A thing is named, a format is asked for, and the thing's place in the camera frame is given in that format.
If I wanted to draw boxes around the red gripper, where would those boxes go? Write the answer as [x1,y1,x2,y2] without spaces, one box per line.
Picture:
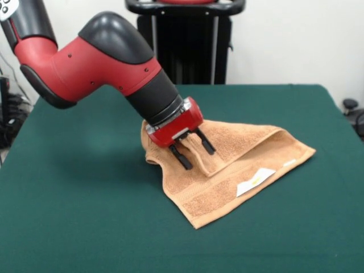
[144,96,217,171]

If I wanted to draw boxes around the tan terry washcloth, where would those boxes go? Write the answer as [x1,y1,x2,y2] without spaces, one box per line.
[141,118,317,230]

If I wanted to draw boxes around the dark green table cloth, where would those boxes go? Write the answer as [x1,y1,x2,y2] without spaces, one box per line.
[0,84,364,273]

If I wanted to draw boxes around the black office chair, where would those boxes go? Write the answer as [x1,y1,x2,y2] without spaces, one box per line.
[342,98,364,143]

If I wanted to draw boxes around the black electrical equipment pile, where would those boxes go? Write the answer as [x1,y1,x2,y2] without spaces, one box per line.
[0,75,35,150]

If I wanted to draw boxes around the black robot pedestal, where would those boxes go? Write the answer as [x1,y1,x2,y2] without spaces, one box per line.
[124,0,247,85]

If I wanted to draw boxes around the grey wall cable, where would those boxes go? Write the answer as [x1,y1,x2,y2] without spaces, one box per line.
[0,52,32,106]

